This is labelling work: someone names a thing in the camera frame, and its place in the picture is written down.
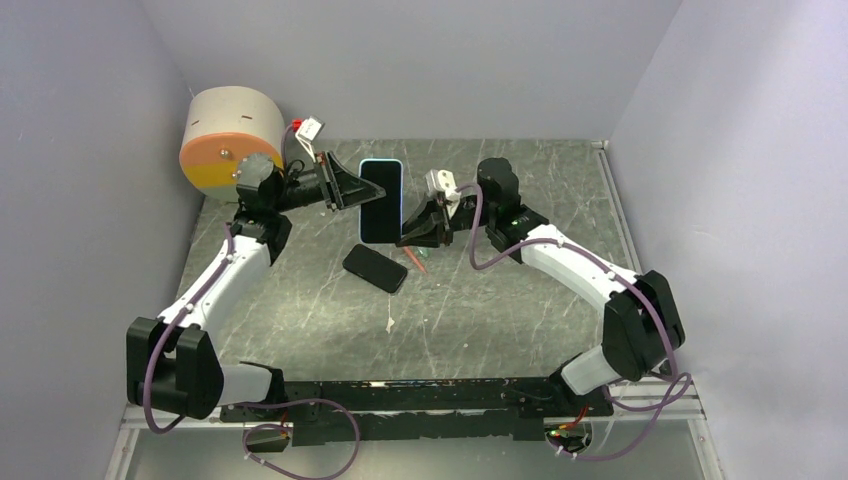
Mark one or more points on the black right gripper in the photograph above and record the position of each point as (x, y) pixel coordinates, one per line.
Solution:
(429, 227)

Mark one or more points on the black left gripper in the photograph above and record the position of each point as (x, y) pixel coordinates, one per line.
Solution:
(345, 188)

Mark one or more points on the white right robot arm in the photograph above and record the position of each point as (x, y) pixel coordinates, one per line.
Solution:
(641, 327)

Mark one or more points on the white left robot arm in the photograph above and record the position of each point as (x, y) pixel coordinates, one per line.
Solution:
(173, 362)

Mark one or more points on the black phone on table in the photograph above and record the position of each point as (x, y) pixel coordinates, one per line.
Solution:
(375, 268)

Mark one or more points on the orange pen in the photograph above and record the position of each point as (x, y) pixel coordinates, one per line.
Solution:
(415, 260)

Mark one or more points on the round drawer cabinet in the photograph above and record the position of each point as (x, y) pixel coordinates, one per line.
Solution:
(225, 125)

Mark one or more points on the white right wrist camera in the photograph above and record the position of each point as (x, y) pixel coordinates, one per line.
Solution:
(442, 182)

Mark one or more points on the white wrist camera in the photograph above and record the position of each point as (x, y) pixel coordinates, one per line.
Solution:
(442, 182)
(305, 132)

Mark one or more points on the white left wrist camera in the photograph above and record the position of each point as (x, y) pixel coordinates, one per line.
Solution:
(305, 132)

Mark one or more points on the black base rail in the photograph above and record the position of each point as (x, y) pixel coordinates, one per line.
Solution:
(521, 408)

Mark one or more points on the aluminium frame rail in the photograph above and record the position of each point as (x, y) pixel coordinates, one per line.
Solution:
(631, 255)

